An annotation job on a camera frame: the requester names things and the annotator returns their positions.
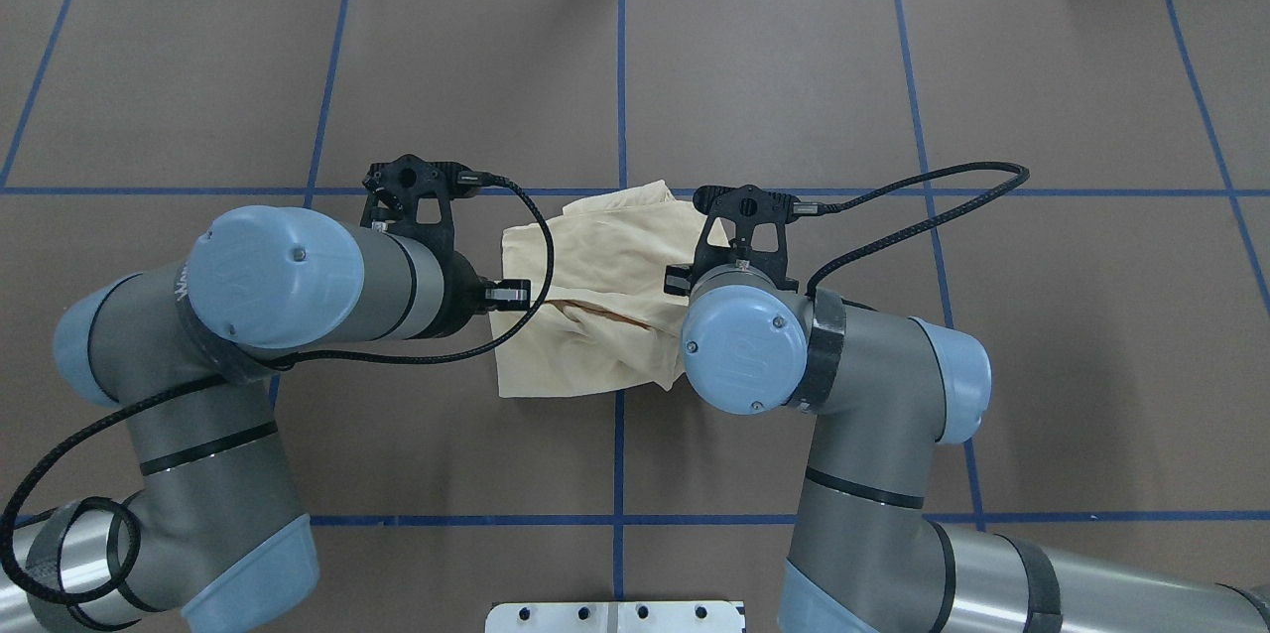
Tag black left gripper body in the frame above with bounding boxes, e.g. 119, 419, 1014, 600
359, 154, 488, 262

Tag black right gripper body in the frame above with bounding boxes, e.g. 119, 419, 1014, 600
663, 186, 801, 297

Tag cream long-sleeve printed shirt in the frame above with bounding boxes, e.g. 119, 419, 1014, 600
489, 180, 707, 399

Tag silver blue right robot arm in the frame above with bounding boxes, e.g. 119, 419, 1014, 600
664, 186, 1267, 632

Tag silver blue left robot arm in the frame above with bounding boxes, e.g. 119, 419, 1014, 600
3, 154, 550, 632

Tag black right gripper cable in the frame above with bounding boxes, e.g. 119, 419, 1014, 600
794, 161, 1031, 301

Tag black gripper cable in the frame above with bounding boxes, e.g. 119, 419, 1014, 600
794, 161, 1031, 301
0, 173, 558, 606

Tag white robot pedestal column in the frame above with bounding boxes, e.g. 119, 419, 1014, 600
484, 600, 747, 632

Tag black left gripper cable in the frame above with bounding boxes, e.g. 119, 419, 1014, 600
0, 173, 558, 606

